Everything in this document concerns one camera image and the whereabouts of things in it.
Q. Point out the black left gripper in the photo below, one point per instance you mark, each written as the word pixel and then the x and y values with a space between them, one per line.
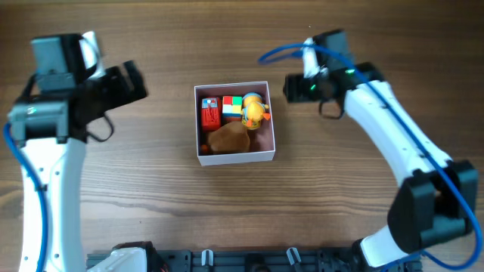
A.
pixel 125 91

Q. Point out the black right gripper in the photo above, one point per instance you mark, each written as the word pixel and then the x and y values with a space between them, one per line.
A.
pixel 293 88

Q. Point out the yellow duck toy blue hat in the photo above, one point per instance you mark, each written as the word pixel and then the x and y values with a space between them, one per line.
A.
pixel 254 110

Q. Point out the multicoloured puzzle cube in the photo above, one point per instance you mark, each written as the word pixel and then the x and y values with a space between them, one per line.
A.
pixel 231 108

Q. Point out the brown plush capybara toy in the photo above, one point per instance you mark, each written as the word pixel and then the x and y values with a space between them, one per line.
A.
pixel 230 138

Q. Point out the red toy truck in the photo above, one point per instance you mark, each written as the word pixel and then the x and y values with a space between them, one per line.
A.
pixel 211 119

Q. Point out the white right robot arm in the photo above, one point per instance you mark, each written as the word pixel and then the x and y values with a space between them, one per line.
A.
pixel 436 196

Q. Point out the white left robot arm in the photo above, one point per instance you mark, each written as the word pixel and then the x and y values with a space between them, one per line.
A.
pixel 51 173

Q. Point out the white cardboard box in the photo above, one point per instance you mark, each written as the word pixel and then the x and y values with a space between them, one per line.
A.
pixel 262 140

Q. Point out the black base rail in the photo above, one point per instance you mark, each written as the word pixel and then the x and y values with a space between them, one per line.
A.
pixel 321 260

